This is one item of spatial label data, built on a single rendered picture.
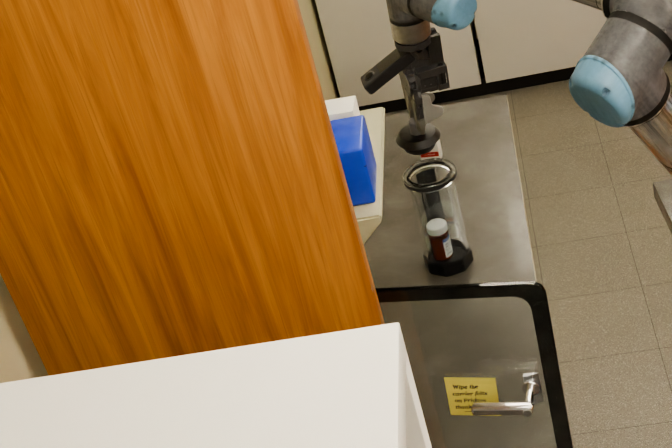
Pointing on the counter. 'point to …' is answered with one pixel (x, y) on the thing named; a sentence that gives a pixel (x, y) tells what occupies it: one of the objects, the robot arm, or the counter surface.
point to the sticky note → (469, 393)
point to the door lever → (509, 404)
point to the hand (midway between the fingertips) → (416, 125)
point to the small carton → (342, 107)
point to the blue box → (356, 158)
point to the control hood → (371, 217)
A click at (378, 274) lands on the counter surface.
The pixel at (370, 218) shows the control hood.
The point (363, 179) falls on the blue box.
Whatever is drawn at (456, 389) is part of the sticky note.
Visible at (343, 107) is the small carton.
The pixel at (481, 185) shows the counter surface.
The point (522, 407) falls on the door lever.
